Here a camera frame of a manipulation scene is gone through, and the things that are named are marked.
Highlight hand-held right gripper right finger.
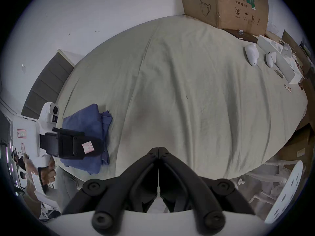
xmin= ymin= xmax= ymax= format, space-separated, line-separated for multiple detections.
xmin=159 ymin=147 xmax=255 ymax=231

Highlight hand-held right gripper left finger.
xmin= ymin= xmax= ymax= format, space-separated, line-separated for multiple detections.
xmin=62 ymin=147 xmax=159 ymax=231

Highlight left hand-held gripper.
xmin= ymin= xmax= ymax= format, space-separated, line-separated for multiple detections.
xmin=11 ymin=102 xmax=104 ymax=197

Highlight dark blue shirt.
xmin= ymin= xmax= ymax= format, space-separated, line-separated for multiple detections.
xmin=60 ymin=103 xmax=114 ymax=175

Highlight person's left hand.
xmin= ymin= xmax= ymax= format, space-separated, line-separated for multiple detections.
xmin=37 ymin=156 xmax=57 ymax=187

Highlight person's legs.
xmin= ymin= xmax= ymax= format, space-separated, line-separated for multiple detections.
xmin=53 ymin=166 xmax=83 ymax=212

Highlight grey padded headboard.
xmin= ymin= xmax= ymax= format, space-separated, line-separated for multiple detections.
xmin=21 ymin=49 xmax=76 ymax=119

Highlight bed with beige sheet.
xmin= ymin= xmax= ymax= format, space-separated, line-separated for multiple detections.
xmin=55 ymin=15 xmax=308 ymax=185

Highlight white round stool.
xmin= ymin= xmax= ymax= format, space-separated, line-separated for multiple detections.
xmin=264 ymin=160 xmax=304 ymax=225

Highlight white hand controller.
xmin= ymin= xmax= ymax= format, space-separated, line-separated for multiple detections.
xmin=265 ymin=52 xmax=277 ymax=68
xmin=244 ymin=43 xmax=261 ymax=66

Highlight white open box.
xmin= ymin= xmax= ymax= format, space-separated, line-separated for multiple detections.
xmin=257 ymin=34 xmax=304 ymax=84

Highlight large brown printed carton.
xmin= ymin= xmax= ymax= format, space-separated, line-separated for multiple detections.
xmin=177 ymin=0 xmax=269 ymax=37

